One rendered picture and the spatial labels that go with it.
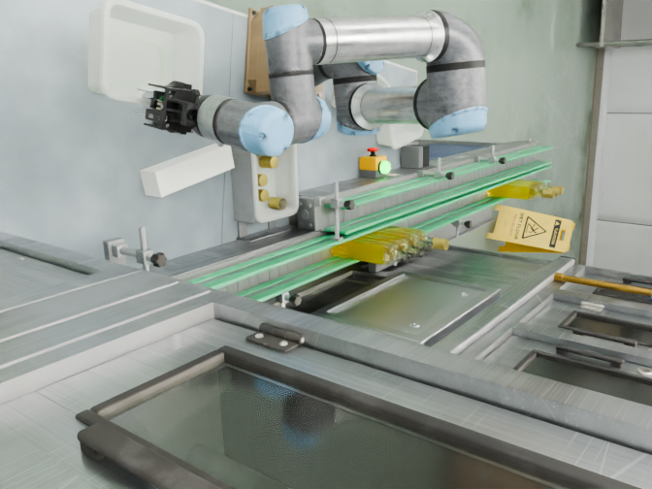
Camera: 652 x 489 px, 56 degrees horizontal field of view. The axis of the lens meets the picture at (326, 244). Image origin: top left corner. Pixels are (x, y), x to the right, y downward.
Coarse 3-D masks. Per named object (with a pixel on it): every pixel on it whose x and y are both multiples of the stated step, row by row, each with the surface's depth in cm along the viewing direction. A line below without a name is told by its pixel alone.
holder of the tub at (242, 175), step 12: (240, 156) 164; (240, 168) 165; (240, 180) 166; (240, 192) 167; (252, 192) 164; (240, 204) 168; (252, 204) 165; (240, 216) 169; (252, 216) 166; (240, 228) 172; (276, 228) 182; (252, 240) 169
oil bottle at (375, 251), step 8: (352, 240) 182; (360, 240) 181; (368, 240) 181; (336, 248) 185; (344, 248) 183; (352, 248) 181; (360, 248) 179; (368, 248) 177; (376, 248) 176; (384, 248) 174; (392, 248) 174; (344, 256) 183; (352, 256) 182; (360, 256) 180; (368, 256) 178; (376, 256) 176; (384, 256) 174; (392, 256) 174; (384, 264) 175
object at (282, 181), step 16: (256, 160) 171; (288, 160) 174; (256, 176) 162; (272, 176) 177; (288, 176) 176; (256, 192) 163; (272, 192) 178; (288, 192) 177; (256, 208) 164; (288, 208) 177
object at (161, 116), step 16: (160, 96) 104; (176, 96) 103; (192, 96) 106; (208, 96) 101; (160, 112) 103; (176, 112) 101; (192, 112) 102; (160, 128) 103; (176, 128) 105; (192, 128) 108
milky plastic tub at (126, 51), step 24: (120, 0) 107; (96, 24) 108; (120, 24) 115; (144, 24) 118; (168, 24) 118; (192, 24) 119; (96, 48) 108; (120, 48) 116; (144, 48) 120; (168, 48) 124; (192, 48) 123; (96, 72) 109; (120, 72) 116; (144, 72) 120; (168, 72) 125; (192, 72) 123; (120, 96) 109
